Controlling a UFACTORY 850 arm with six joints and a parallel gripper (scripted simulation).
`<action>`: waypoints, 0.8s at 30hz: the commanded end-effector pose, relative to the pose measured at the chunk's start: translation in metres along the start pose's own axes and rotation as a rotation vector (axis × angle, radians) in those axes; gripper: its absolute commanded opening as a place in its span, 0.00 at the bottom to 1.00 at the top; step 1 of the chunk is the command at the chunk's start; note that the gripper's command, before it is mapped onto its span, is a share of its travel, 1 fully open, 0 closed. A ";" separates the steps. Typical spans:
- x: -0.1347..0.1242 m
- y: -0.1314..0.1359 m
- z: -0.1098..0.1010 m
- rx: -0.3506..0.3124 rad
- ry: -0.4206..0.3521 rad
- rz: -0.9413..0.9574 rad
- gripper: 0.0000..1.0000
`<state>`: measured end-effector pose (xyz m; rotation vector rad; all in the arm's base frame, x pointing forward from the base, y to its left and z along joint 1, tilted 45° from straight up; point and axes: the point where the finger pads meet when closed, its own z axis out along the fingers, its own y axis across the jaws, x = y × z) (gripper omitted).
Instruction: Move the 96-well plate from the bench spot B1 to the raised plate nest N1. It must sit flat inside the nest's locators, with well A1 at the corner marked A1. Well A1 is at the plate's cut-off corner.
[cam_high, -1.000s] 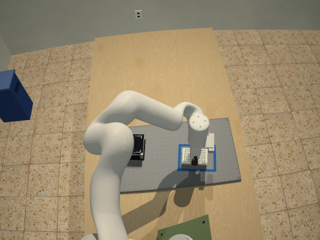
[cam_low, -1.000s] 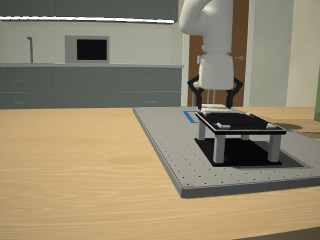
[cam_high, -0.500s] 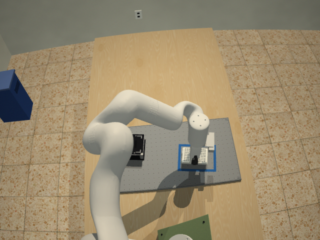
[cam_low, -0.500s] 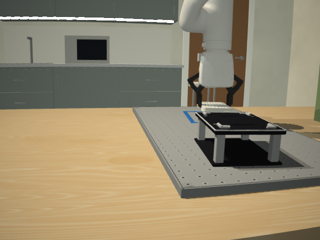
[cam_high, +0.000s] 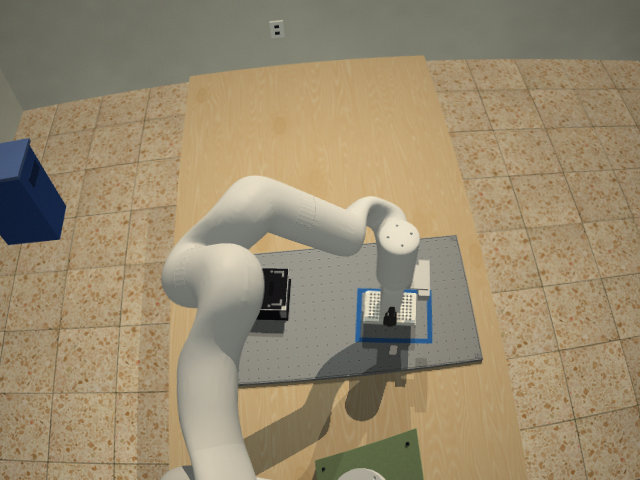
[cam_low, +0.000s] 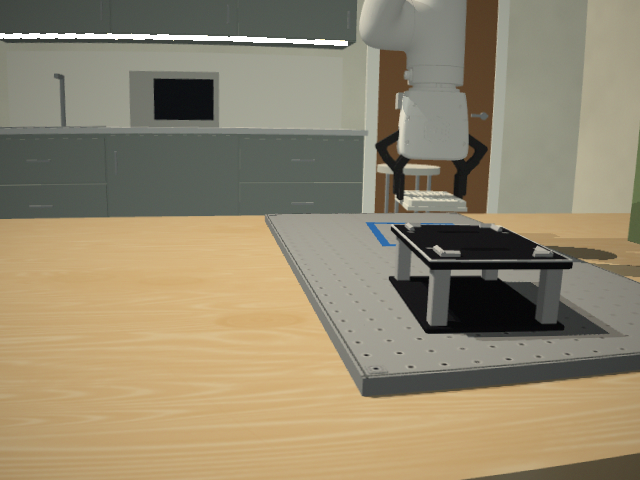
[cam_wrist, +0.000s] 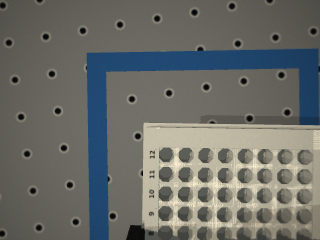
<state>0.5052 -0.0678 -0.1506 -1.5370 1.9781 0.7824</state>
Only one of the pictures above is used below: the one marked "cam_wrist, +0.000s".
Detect grey flat base plate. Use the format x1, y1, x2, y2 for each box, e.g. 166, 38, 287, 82
0, 0, 320, 240

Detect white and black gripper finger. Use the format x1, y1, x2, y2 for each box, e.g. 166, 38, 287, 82
126, 225, 145, 240

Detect white well plate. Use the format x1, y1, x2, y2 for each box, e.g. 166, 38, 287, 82
142, 123, 320, 240

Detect blue tape outline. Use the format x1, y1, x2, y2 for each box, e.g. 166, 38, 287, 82
87, 49, 319, 240

